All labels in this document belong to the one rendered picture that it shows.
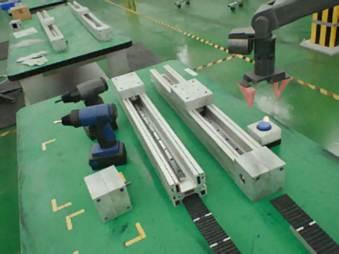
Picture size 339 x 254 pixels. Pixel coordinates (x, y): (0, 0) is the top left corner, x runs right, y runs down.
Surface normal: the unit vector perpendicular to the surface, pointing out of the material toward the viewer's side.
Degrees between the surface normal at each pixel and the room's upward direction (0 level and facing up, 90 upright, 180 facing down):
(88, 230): 0
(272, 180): 90
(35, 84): 90
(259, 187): 90
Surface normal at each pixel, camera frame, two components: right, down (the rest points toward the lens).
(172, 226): -0.15, -0.83
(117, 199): 0.46, 0.43
